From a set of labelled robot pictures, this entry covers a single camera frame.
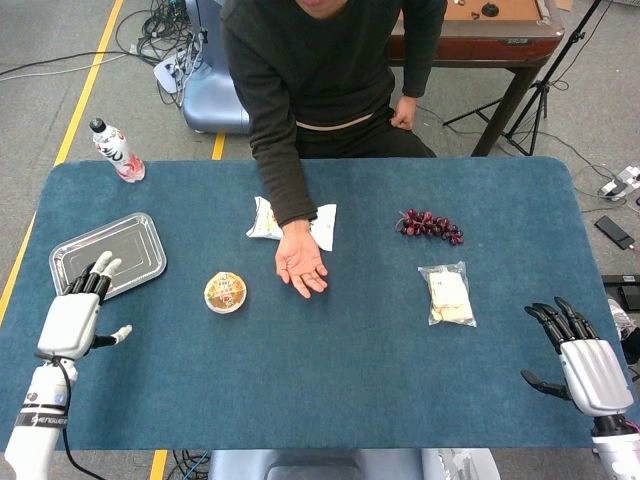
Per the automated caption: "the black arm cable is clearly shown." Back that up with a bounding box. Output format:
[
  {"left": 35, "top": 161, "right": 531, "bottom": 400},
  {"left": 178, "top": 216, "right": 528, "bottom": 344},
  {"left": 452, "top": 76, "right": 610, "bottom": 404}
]
[{"left": 34, "top": 352, "right": 101, "bottom": 480}]

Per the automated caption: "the pink white drink bottle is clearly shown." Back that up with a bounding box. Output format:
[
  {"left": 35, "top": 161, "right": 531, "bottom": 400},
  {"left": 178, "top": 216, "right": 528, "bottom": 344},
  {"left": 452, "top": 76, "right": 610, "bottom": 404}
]
[{"left": 89, "top": 117, "right": 147, "bottom": 184}]

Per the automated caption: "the silver metal tray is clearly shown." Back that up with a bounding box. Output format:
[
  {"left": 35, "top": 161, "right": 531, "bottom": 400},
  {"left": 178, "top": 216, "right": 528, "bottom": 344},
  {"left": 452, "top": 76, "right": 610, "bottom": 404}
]
[{"left": 48, "top": 212, "right": 168, "bottom": 300}]

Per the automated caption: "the person left forearm black sleeve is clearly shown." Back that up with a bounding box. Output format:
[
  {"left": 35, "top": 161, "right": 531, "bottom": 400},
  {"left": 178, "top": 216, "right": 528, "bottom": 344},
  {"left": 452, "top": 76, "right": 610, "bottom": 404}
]
[{"left": 401, "top": 0, "right": 449, "bottom": 100}]

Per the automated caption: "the white floor socket box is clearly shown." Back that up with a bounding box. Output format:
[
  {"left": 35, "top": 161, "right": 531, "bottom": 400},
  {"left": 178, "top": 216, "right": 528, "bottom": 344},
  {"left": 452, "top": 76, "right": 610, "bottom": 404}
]
[{"left": 152, "top": 49, "right": 194, "bottom": 95}]

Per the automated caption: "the black tripod stand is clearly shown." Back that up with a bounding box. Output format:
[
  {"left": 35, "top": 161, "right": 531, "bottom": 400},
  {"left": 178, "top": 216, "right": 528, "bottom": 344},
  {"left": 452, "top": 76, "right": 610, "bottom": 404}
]
[{"left": 442, "top": 0, "right": 606, "bottom": 157}]

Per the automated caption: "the clear bag of crackers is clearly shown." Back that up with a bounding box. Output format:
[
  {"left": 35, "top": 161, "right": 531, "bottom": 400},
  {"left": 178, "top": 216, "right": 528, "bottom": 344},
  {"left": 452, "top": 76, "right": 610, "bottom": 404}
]
[{"left": 417, "top": 260, "right": 478, "bottom": 329}]

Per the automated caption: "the dark red grape bunch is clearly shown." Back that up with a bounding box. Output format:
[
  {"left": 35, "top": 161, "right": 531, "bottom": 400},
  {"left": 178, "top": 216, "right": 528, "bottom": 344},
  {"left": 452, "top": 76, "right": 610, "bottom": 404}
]
[{"left": 396, "top": 208, "right": 466, "bottom": 247}]

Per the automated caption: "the white snack packet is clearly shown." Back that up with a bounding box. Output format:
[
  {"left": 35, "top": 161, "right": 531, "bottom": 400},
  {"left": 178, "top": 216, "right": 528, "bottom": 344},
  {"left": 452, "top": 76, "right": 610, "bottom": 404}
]
[{"left": 245, "top": 195, "right": 338, "bottom": 253}]

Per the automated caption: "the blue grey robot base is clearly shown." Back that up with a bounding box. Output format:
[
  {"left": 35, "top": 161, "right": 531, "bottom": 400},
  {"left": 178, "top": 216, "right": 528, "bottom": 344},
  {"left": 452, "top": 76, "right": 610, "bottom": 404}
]
[{"left": 180, "top": 0, "right": 251, "bottom": 135}]

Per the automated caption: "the black floor cable bundle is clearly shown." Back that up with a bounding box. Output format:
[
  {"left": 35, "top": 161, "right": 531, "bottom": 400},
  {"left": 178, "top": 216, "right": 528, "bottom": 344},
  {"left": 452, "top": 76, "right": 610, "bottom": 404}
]
[{"left": 114, "top": 0, "right": 206, "bottom": 109}]

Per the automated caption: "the black foot pedal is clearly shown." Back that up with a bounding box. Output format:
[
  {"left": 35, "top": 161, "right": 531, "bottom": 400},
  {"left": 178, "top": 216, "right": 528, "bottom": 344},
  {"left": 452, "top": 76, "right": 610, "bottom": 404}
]
[{"left": 601, "top": 273, "right": 640, "bottom": 301}]

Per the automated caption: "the black phone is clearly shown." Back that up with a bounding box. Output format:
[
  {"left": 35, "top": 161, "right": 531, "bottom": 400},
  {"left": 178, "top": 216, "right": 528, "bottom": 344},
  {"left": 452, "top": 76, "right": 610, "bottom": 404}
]
[{"left": 593, "top": 214, "right": 636, "bottom": 251}]

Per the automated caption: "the brown wooden table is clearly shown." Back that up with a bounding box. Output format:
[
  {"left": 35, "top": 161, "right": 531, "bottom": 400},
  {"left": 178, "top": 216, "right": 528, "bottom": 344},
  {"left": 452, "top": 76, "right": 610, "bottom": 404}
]
[{"left": 388, "top": 0, "right": 566, "bottom": 158}]

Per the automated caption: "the person torso black sweater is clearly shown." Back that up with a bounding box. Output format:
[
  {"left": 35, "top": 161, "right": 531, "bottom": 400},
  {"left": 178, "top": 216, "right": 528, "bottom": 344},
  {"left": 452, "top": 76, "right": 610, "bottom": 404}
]
[{"left": 219, "top": 0, "right": 449, "bottom": 160}]

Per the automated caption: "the round snack cup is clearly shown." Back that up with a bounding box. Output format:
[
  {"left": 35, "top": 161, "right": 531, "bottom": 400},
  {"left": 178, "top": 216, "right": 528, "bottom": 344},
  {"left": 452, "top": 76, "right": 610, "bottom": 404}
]
[{"left": 203, "top": 270, "right": 248, "bottom": 315}]

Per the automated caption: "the person right forearm black sleeve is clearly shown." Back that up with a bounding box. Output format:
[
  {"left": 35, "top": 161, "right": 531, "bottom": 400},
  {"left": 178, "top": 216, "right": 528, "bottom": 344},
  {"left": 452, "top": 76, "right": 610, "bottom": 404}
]
[{"left": 234, "top": 74, "right": 319, "bottom": 229}]

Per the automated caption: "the grey robot torso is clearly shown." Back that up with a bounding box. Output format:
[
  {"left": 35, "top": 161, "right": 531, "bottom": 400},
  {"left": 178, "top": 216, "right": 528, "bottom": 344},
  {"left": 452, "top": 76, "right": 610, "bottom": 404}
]
[{"left": 207, "top": 448, "right": 501, "bottom": 480}]

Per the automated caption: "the white power strip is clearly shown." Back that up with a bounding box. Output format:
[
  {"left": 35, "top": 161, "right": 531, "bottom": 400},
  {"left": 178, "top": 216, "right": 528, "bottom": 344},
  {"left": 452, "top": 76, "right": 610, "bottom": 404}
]
[{"left": 598, "top": 165, "right": 640, "bottom": 201}]

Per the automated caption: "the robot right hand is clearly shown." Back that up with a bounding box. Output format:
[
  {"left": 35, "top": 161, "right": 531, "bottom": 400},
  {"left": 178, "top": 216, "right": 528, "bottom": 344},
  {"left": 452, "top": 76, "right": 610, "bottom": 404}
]
[{"left": 519, "top": 296, "right": 635, "bottom": 418}]

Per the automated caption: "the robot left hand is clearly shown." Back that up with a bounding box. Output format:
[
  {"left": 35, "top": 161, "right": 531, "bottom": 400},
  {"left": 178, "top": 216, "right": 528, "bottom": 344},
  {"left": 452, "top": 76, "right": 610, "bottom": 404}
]
[{"left": 35, "top": 250, "right": 134, "bottom": 362}]

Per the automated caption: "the person left hand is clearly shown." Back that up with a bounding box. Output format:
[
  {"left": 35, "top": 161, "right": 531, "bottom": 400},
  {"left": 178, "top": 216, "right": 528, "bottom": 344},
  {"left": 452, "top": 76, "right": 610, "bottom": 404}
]
[{"left": 390, "top": 94, "right": 419, "bottom": 132}]

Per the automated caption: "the person right hand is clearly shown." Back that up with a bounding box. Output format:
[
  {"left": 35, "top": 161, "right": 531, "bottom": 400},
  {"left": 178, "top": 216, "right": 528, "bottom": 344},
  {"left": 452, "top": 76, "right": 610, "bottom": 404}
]
[{"left": 274, "top": 218, "right": 330, "bottom": 300}]

